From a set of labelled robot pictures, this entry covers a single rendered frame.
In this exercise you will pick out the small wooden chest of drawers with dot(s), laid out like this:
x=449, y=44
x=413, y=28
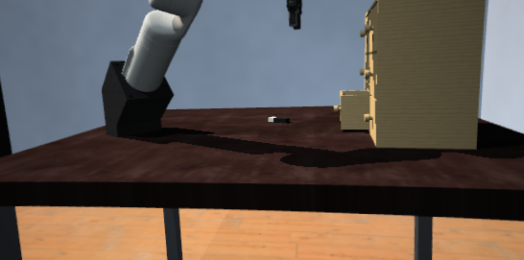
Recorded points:
x=429, y=55

